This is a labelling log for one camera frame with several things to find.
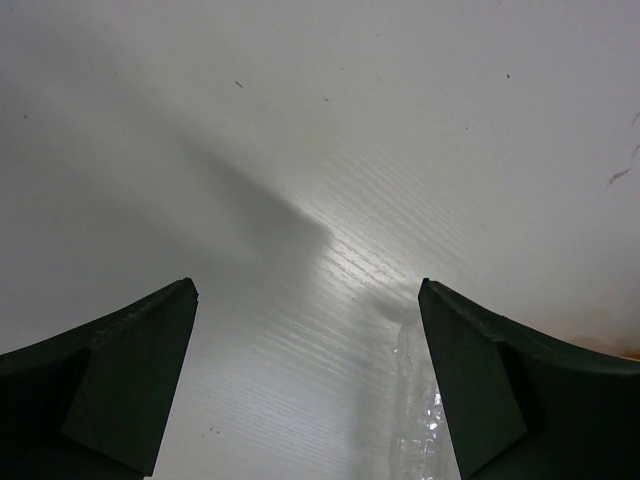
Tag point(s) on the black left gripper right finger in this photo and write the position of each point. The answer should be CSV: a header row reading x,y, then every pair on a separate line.
x,y
521,404

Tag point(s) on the clear plastic bottle white cap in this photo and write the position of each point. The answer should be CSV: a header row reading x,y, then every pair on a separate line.
x,y
421,446

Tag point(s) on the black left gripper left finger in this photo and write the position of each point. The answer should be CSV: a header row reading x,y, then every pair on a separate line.
x,y
93,402

